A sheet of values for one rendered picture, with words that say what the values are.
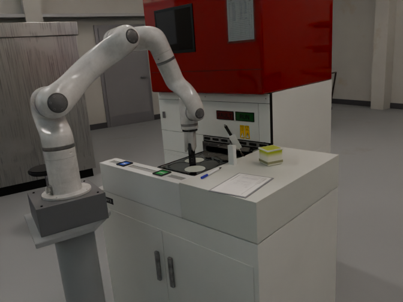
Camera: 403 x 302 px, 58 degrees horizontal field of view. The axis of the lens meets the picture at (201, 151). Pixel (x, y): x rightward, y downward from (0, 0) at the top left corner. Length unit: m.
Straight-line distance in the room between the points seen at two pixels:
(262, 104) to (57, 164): 0.97
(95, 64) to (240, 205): 0.78
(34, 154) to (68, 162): 3.24
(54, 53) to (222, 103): 3.02
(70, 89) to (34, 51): 3.21
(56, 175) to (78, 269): 0.40
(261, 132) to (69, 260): 1.05
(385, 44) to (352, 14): 1.26
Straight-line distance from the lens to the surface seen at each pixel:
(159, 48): 1.66
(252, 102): 1.85
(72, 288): 1.68
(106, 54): 1.53
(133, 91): 8.53
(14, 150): 4.70
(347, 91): 9.61
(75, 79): 1.48
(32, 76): 4.64
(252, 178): 1.37
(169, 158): 2.38
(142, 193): 1.59
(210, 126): 2.06
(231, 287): 1.40
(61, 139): 1.48
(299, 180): 1.39
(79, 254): 1.60
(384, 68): 8.73
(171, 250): 1.57
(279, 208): 1.30
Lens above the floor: 1.42
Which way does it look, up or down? 15 degrees down
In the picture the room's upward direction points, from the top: 4 degrees counter-clockwise
